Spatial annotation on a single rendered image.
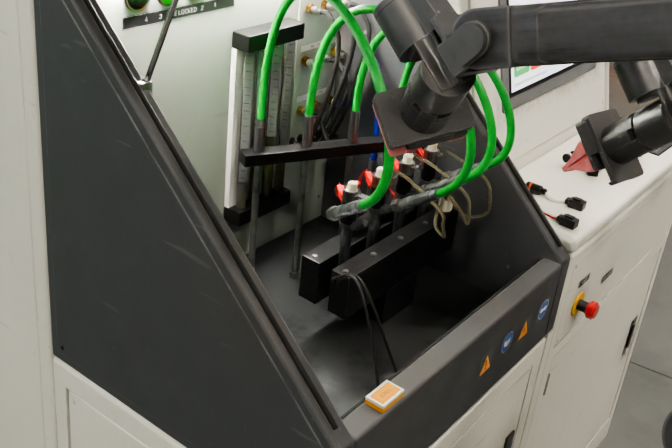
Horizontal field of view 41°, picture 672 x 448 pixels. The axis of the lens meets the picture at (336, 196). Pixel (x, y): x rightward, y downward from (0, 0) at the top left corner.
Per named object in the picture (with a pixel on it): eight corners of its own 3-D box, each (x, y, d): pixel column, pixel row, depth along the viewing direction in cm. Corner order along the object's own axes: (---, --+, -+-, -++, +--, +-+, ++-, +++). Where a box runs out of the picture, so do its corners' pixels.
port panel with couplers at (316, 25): (301, 142, 170) (315, -20, 156) (287, 136, 172) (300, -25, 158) (342, 125, 180) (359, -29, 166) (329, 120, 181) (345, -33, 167)
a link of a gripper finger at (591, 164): (567, 135, 134) (614, 111, 127) (586, 179, 133) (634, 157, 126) (537, 143, 130) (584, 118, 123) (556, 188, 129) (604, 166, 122)
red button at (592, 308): (587, 328, 173) (594, 306, 170) (568, 319, 175) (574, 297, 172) (598, 317, 177) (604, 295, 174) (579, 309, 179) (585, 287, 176)
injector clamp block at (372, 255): (340, 355, 148) (350, 277, 141) (294, 329, 153) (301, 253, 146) (446, 278, 173) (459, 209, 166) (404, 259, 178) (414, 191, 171)
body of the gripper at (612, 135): (606, 112, 128) (646, 91, 122) (634, 178, 126) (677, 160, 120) (577, 120, 124) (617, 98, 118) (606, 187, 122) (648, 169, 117)
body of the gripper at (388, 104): (370, 100, 100) (381, 73, 93) (453, 79, 102) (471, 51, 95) (388, 153, 99) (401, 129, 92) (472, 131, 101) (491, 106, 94)
